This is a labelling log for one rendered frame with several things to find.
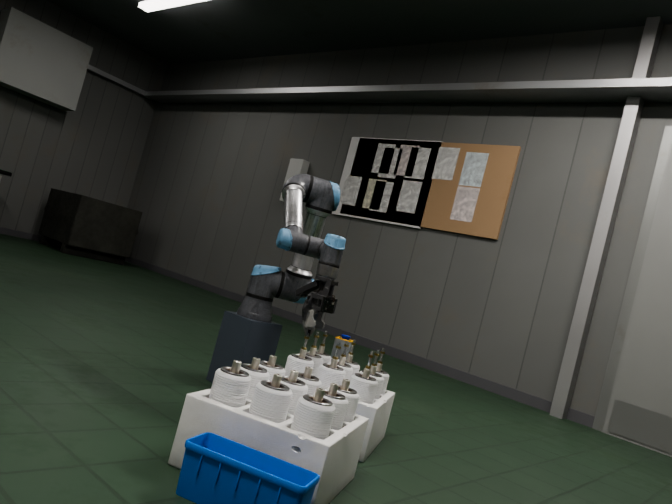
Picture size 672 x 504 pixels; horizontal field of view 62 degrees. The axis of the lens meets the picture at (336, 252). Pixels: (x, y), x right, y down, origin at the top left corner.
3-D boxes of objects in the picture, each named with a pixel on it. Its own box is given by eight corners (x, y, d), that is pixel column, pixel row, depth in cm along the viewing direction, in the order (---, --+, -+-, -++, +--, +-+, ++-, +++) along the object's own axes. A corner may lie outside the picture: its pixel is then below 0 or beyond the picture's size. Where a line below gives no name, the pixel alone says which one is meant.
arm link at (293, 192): (285, 162, 236) (283, 231, 197) (310, 169, 239) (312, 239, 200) (277, 184, 242) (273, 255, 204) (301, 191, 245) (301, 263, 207)
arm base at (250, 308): (229, 311, 238) (235, 288, 238) (255, 315, 249) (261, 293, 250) (252, 320, 228) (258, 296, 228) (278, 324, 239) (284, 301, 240)
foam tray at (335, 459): (166, 464, 140) (186, 393, 141) (238, 434, 177) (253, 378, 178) (309, 523, 128) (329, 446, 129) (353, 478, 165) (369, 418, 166)
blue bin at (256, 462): (168, 493, 125) (183, 440, 125) (194, 479, 135) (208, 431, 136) (290, 546, 115) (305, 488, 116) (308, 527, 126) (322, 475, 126)
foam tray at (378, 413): (255, 424, 192) (268, 373, 193) (292, 406, 230) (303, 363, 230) (363, 463, 181) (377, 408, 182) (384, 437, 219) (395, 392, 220)
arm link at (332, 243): (343, 238, 205) (350, 238, 196) (335, 267, 204) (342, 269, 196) (323, 232, 203) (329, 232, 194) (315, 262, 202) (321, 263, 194)
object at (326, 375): (301, 412, 196) (315, 361, 197) (325, 415, 201) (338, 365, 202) (313, 421, 188) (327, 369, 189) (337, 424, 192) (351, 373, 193)
